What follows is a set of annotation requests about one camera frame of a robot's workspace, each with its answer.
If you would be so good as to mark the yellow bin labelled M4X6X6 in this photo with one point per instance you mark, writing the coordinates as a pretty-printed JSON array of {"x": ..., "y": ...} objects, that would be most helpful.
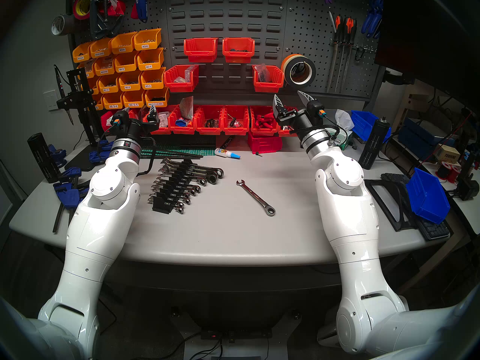
[{"x": 87, "y": 69}]

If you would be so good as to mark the black bench device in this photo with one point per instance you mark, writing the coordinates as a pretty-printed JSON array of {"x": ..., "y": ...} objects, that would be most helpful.
[{"x": 468, "y": 186}]

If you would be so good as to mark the thin black rod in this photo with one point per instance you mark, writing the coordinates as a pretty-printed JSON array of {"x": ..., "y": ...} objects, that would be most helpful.
[
  {"x": 168, "y": 157},
  {"x": 180, "y": 153}
]

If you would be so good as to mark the yellow bin labelled M4X4X6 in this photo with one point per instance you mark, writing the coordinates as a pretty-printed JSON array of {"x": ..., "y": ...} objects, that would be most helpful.
[{"x": 104, "y": 66}]

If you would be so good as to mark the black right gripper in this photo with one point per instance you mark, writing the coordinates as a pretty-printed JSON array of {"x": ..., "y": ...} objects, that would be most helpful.
[{"x": 305, "y": 120}]

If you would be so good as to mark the black power strip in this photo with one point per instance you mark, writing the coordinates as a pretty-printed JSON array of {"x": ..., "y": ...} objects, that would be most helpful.
[{"x": 234, "y": 335}]

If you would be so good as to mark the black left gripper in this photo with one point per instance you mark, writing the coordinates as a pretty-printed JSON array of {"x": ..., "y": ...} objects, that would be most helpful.
[{"x": 134, "y": 129}]

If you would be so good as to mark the black flat frame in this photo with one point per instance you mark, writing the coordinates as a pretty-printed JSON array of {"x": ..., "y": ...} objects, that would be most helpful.
[{"x": 403, "y": 225}]

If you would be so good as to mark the small cardboard box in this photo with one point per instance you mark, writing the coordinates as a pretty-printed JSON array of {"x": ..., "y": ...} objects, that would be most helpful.
[{"x": 448, "y": 153}]

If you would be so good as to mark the black carabiner hook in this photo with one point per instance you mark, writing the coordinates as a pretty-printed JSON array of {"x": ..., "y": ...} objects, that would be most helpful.
[{"x": 359, "y": 55}]

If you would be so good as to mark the black soldering iron stand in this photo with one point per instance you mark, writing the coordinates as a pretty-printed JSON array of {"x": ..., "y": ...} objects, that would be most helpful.
[{"x": 80, "y": 100}]

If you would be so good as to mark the black computer keyboard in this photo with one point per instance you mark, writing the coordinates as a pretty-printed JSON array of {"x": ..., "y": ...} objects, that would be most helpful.
[{"x": 431, "y": 228}]

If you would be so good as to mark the green cutting mat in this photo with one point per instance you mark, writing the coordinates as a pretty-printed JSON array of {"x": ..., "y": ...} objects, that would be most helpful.
[{"x": 187, "y": 152}]

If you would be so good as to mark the black computer monitor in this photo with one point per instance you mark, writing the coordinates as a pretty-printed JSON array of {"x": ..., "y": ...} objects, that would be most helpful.
[{"x": 431, "y": 36}]

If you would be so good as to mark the black wrench holder rack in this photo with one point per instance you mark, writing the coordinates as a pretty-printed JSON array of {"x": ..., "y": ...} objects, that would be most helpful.
[{"x": 163, "y": 209}]

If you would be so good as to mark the blue bar clamp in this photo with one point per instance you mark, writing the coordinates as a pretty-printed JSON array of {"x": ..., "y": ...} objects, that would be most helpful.
[
  {"x": 99, "y": 153},
  {"x": 69, "y": 196},
  {"x": 57, "y": 155},
  {"x": 71, "y": 172}
]

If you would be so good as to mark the black soldering iron pen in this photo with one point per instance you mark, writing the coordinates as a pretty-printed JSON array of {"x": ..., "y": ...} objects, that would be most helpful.
[{"x": 59, "y": 83}]

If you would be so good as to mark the yellow bin labelled M2.5-5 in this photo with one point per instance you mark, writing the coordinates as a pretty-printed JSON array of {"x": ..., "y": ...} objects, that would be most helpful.
[{"x": 133, "y": 98}]

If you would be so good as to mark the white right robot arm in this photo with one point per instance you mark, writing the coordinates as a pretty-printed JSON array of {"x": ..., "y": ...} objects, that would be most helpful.
[{"x": 352, "y": 220}]

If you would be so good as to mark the yellow bin labelled M2.5-6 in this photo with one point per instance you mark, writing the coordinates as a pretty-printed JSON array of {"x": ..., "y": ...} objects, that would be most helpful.
[{"x": 112, "y": 100}]

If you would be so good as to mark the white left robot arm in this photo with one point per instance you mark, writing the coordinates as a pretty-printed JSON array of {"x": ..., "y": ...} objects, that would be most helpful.
[{"x": 101, "y": 228}]

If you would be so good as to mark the clear bag black parts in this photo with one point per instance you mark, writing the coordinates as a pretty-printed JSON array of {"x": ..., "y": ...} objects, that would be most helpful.
[{"x": 262, "y": 72}]

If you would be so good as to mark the yellow bin labelled M2.5-8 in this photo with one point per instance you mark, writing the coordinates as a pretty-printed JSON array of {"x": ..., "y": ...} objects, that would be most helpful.
[{"x": 98, "y": 102}]

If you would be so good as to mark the yellow bin labelled M4-0.7 HEX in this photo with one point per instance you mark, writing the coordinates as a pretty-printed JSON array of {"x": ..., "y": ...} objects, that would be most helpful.
[{"x": 156, "y": 97}]

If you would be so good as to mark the black marker pen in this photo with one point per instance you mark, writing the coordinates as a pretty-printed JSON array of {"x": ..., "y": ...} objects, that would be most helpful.
[{"x": 227, "y": 141}]

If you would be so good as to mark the yellow bin labelled M3X6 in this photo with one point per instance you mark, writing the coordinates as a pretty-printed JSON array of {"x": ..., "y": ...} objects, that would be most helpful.
[{"x": 147, "y": 39}]

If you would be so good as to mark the dark blue crate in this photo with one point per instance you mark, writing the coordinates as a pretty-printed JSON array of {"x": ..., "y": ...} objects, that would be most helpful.
[{"x": 416, "y": 138}]

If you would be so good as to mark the large orange white tape roll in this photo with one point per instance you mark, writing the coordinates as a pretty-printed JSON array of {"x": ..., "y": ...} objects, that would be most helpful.
[{"x": 287, "y": 68}]

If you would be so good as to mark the yellow bin labelled M3X5X4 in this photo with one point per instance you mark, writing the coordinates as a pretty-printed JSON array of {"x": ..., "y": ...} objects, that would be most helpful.
[{"x": 81, "y": 52}]

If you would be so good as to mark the clear plastic parts box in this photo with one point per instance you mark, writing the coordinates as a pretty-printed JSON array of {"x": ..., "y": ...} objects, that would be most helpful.
[{"x": 183, "y": 75}]

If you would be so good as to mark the yellow bin labelled M3-6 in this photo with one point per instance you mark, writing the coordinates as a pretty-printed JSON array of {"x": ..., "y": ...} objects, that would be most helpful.
[{"x": 152, "y": 78}]

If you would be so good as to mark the yellow bin labelled M3-8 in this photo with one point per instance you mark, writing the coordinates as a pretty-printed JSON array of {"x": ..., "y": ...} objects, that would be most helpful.
[{"x": 129, "y": 81}]

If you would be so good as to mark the largest chrome racked wrench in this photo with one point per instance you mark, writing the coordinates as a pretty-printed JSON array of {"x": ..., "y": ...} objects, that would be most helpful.
[{"x": 206, "y": 170}]

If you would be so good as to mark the black ribbed cylinder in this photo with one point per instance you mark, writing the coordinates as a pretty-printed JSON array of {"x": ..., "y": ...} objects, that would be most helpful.
[
  {"x": 43, "y": 156},
  {"x": 375, "y": 145}
]

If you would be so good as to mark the white wall plate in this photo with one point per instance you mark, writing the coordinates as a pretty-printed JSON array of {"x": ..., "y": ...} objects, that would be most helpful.
[{"x": 50, "y": 100}]

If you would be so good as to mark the yellow bin labelled M3X8 BAD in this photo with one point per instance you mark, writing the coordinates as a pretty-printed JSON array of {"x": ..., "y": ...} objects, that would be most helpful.
[{"x": 100, "y": 48}]

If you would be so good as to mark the yellow bin labelled M4-6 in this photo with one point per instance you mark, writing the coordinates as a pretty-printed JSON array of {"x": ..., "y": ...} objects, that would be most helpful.
[{"x": 125, "y": 62}]

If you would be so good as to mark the clear labelled screw bags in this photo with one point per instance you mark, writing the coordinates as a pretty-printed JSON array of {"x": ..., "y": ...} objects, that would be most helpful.
[{"x": 163, "y": 119}]

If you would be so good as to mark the blue plastic cap piece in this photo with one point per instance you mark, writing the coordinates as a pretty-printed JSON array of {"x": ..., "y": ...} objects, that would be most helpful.
[{"x": 180, "y": 122}]

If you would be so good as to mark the Kimtech tissue box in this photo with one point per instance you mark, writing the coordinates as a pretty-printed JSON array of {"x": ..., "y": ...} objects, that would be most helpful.
[{"x": 344, "y": 120}]

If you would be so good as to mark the yellow bin labelled M3-12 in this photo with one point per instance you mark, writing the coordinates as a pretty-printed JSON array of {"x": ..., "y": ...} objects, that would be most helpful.
[{"x": 108, "y": 84}]

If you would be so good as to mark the white glue bottle blue cap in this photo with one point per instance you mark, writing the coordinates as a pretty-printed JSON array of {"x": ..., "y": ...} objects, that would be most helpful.
[{"x": 225, "y": 152}]

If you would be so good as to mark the grey duct tape roll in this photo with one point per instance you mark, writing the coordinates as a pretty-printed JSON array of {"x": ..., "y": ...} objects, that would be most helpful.
[{"x": 60, "y": 24}]

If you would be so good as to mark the red yellow tape roll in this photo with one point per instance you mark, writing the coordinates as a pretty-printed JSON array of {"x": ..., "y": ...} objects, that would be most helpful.
[{"x": 76, "y": 6}]

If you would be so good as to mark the red clamp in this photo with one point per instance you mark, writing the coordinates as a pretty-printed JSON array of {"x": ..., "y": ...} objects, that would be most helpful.
[{"x": 117, "y": 6}]

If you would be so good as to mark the yellow bin labelled M3-16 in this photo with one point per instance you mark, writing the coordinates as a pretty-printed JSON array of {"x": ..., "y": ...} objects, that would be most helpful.
[{"x": 93, "y": 86}]

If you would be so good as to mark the clear packet of parts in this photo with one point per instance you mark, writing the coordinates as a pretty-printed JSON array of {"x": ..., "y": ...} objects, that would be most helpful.
[{"x": 186, "y": 107}]

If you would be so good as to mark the smallest chrome racked wrench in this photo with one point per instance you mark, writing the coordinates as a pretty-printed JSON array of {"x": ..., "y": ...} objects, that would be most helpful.
[{"x": 180, "y": 210}]

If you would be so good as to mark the yellow bin labelled M3-4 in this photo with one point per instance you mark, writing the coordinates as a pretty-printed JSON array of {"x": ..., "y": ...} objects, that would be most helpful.
[{"x": 150, "y": 59}]

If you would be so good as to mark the red hanging storage bin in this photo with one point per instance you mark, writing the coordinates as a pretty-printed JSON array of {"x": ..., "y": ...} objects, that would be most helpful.
[
  {"x": 200, "y": 50},
  {"x": 181, "y": 86},
  {"x": 238, "y": 50},
  {"x": 267, "y": 86}
]

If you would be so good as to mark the blue plastic bin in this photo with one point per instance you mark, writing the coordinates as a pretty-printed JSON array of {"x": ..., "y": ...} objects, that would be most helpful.
[
  {"x": 427, "y": 196},
  {"x": 363, "y": 125}
]

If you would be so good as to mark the silver combination wrench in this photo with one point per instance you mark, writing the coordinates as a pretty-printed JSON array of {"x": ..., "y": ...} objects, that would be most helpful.
[{"x": 257, "y": 198}]

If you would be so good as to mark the black screw clamp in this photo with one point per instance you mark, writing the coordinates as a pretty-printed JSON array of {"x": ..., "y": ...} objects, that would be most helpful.
[{"x": 101, "y": 23}]

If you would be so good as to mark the grey pegboard back panel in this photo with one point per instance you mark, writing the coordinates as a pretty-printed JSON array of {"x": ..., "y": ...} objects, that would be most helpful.
[{"x": 300, "y": 25}]

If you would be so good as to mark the chrome racked ratchet wrench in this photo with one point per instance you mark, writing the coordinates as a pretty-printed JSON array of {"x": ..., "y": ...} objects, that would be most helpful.
[
  {"x": 195, "y": 180},
  {"x": 189, "y": 186},
  {"x": 200, "y": 175},
  {"x": 186, "y": 201},
  {"x": 191, "y": 193}
]

